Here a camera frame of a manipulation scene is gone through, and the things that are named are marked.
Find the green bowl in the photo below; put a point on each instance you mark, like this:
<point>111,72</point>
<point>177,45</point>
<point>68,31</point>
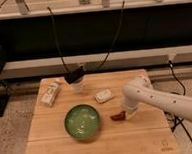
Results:
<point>82,122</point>

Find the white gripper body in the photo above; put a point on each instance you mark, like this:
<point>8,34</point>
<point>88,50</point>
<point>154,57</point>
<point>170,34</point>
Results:
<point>130,113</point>

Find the clear plastic cup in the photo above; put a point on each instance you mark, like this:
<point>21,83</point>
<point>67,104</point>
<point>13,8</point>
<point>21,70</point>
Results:
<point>78,85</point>

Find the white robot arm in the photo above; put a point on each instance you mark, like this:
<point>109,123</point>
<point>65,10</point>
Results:
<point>140,90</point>

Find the white carton box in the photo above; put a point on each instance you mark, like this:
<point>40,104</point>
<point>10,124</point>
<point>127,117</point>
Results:
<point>51,93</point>

